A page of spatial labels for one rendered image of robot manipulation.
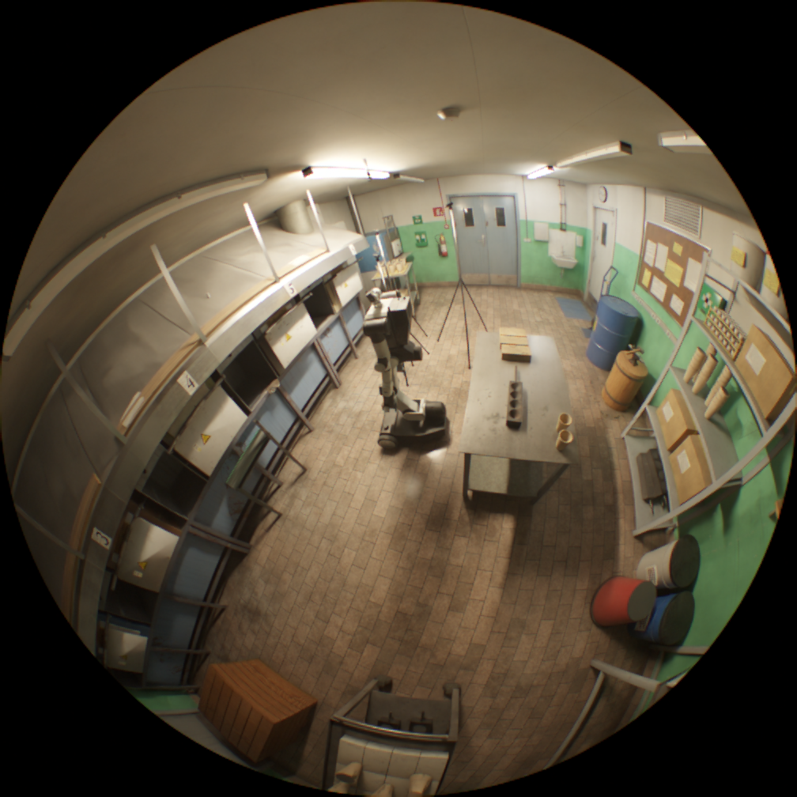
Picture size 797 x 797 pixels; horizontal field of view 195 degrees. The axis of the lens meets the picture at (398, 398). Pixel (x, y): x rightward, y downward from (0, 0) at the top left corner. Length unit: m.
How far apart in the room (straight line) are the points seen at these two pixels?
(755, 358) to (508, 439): 1.77
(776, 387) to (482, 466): 2.24
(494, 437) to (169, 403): 1.97
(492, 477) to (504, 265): 4.44
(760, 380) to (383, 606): 2.91
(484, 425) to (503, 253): 4.40
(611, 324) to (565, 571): 2.66
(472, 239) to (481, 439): 4.50
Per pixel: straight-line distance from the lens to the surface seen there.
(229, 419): 2.07
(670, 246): 3.24
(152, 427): 1.69
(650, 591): 2.15
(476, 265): 5.41
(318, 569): 2.30
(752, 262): 2.12
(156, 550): 2.23
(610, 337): 3.36
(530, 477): 1.98
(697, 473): 2.16
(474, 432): 1.36
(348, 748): 1.64
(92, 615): 2.37
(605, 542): 2.38
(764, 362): 1.88
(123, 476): 1.75
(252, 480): 2.57
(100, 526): 1.90
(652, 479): 2.70
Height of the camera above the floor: 1.98
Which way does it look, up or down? 45 degrees down
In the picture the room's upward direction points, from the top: 18 degrees counter-clockwise
